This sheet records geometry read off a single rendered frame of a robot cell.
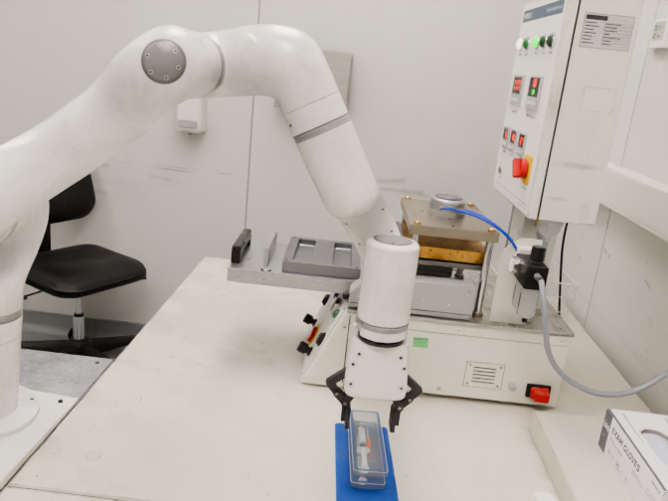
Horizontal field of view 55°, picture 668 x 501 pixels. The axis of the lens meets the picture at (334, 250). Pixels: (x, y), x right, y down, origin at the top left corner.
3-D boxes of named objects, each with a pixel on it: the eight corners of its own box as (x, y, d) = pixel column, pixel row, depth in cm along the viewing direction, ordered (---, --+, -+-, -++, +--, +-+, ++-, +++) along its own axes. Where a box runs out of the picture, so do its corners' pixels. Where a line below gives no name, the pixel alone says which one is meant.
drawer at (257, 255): (364, 267, 156) (368, 237, 154) (365, 299, 135) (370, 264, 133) (244, 254, 156) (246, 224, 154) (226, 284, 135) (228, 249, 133)
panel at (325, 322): (310, 323, 165) (348, 264, 160) (301, 378, 136) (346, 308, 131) (304, 319, 165) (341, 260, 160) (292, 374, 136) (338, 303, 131)
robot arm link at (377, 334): (355, 325, 99) (353, 343, 100) (412, 330, 99) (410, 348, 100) (353, 305, 107) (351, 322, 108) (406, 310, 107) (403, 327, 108)
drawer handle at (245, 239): (250, 245, 152) (251, 228, 151) (240, 263, 137) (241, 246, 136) (242, 244, 152) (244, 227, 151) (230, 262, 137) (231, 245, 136)
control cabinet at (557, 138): (529, 279, 161) (583, 10, 143) (572, 332, 130) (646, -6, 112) (464, 272, 161) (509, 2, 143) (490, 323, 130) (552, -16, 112)
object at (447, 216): (495, 244, 156) (505, 192, 152) (528, 286, 126) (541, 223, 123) (396, 234, 156) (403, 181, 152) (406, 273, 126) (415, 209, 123)
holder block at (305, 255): (359, 252, 154) (360, 243, 153) (359, 279, 135) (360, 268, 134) (290, 246, 154) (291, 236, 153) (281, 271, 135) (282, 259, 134)
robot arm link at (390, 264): (359, 303, 108) (355, 324, 99) (368, 228, 105) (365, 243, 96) (409, 309, 108) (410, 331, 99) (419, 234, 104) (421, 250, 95)
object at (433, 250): (470, 245, 153) (476, 206, 150) (488, 273, 132) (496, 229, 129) (398, 237, 153) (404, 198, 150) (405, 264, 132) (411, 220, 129)
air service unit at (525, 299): (522, 303, 130) (535, 234, 126) (542, 332, 116) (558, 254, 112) (496, 301, 130) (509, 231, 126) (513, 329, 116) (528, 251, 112)
